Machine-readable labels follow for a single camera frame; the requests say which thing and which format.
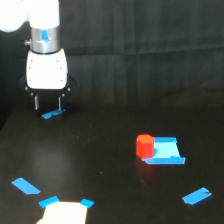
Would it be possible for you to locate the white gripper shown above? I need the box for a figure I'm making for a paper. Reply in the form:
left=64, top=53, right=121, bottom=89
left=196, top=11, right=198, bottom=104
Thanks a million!
left=19, top=49, right=77, bottom=111

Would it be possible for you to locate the red hexagonal block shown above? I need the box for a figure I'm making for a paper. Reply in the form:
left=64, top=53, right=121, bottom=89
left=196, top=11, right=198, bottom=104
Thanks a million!
left=136, top=134, right=154, bottom=159

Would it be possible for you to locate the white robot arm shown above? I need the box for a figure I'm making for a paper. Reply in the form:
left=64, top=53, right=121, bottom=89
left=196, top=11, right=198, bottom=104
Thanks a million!
left=0, top=0, right=76, bottom=111

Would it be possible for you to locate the blue tape strip far left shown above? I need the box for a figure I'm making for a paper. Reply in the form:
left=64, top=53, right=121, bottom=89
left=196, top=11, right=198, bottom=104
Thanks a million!
left=42, top=109, right=66, bottom=119

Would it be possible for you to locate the blue tape strip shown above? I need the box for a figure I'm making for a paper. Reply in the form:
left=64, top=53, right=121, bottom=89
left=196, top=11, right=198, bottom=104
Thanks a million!
left=182, top=187, right=212, bottom=205
left=12, top=178, right=40, bottom=195
left=42, top=109, right=66, bottom=119

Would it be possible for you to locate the blue tape strip near left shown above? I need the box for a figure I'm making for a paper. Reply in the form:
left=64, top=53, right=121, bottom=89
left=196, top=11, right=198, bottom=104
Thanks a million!
left=12, top=178, right=40, bottom=195

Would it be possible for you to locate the blue tape on paper left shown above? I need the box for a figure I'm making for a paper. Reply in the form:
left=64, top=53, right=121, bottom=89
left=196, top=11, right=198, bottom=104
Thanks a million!
left=38, top=196, right=59, bottom=208

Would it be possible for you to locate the blue tape on paper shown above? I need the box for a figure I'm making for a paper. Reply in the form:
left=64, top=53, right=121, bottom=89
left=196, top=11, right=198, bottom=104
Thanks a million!
left=38, top=196, right=59, bottom=208
left=80, top=199, right=94, bottom=208

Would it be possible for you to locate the blue tape on paper right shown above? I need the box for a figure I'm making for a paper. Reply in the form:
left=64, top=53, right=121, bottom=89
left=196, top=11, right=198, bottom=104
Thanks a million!
left=80, top=199, right=94, bottom=208

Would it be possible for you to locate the white paper sheet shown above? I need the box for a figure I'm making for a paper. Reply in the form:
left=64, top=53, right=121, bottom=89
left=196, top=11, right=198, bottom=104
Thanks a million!
left=36, top=202, right=87, bottom=224

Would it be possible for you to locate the light blue taped paper square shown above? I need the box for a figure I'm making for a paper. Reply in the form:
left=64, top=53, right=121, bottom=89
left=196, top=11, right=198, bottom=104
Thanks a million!
left=144, top=137, right=186, bottom=165

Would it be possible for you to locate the blue tape strip near right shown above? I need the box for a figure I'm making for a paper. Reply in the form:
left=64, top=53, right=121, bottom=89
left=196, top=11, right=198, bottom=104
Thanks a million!
left=182, top=187, right=212, bottom=205

